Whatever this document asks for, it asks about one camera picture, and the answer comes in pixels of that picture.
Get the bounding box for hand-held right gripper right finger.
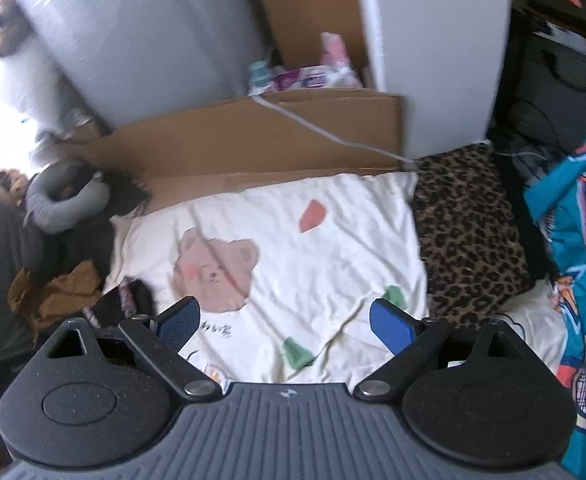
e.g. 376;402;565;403
354;297;542;404

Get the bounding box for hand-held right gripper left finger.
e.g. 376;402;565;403
46;296;224;404

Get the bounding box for leopard print pants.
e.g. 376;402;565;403
409;143;537;332

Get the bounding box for black floral garment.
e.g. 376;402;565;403
80;274;157;327

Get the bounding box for white bear print blanket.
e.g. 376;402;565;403
100;170;574;387

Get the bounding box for brown garment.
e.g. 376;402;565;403
6;259;105;334

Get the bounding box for black furry cloth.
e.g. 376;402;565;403
90;169;152;217

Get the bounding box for grey neck pillow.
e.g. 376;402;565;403
22;158;112;236

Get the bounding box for purple package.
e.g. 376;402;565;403
269;64;365;94

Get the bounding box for teal bottle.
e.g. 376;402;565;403
247;59;275;97

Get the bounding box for white cabinet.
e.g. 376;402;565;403
349;0;517;162

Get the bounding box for pink bottle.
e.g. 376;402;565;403
319;31;352;69

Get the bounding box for grey wrapped appliance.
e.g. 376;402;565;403
12;0;275;137

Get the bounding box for black device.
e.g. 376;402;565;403
492;29;586;162

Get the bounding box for open cardboard box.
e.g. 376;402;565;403
244;0;375;97

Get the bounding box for white cable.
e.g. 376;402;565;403
254;94;417;164

